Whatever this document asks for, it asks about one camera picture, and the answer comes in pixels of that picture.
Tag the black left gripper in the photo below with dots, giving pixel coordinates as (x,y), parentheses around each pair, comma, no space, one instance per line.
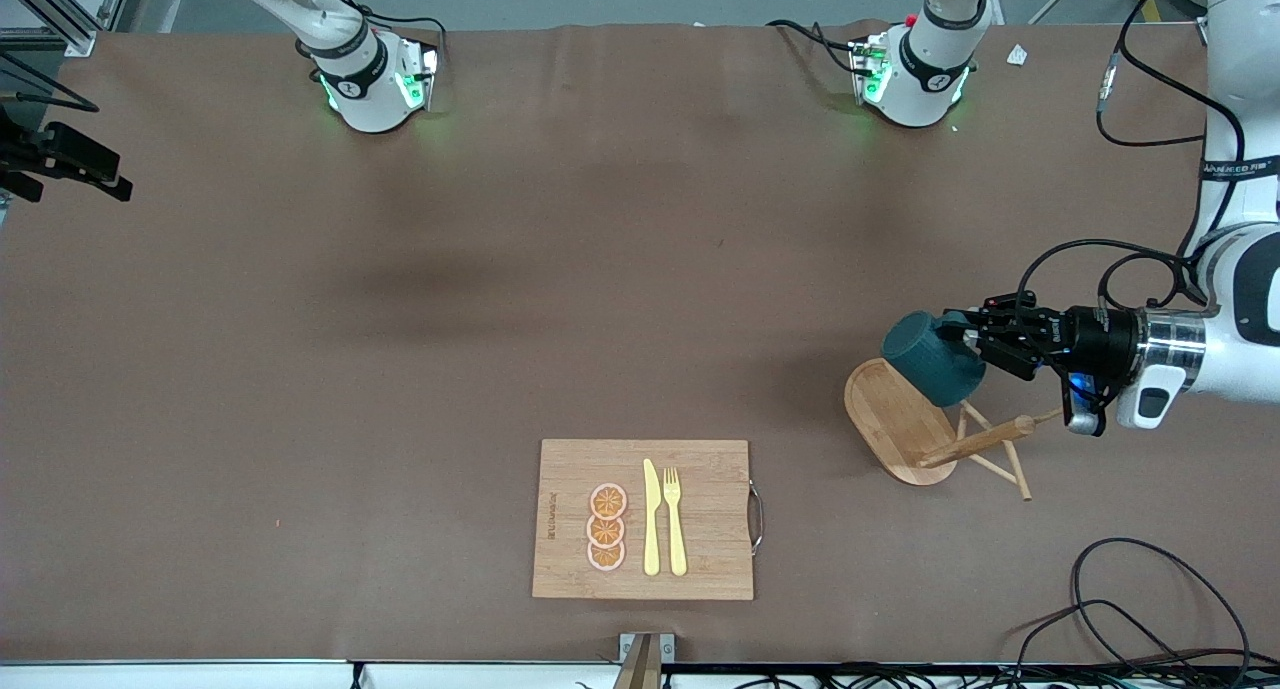
(1098,340)

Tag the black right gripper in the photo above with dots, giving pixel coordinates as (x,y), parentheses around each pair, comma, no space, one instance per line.
(62,153)

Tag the dark green cup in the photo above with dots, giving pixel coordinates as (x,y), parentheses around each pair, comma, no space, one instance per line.
(930,361)

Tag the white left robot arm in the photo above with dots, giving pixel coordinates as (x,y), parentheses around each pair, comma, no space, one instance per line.
(1240,349)

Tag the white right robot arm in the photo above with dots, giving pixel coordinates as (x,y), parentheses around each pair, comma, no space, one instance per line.
(365,89)

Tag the wooden cup rack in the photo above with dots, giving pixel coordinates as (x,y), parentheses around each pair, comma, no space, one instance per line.
(890,429)

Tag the white paper scrap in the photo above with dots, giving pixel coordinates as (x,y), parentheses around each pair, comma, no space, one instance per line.
(1017,55)

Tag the wooden cutting board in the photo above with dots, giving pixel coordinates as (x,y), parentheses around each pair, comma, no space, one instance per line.
(710,529)

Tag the yellow plastic fork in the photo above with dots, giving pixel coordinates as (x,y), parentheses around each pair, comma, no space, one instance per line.
(676,529)

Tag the yellow plastic knife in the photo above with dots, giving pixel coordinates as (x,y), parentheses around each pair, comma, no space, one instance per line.
(651,519)

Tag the orange slice toy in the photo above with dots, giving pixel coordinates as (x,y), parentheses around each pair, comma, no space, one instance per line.
(606,559)
(608,501)
(605,532)

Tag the brown table cover sheet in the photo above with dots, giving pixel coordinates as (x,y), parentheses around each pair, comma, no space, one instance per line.
(400,469)

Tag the aluminium frame profile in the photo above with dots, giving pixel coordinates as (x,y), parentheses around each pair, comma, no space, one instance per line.
(60,14)

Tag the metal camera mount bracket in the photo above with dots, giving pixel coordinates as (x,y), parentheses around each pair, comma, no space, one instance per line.
(645,659)

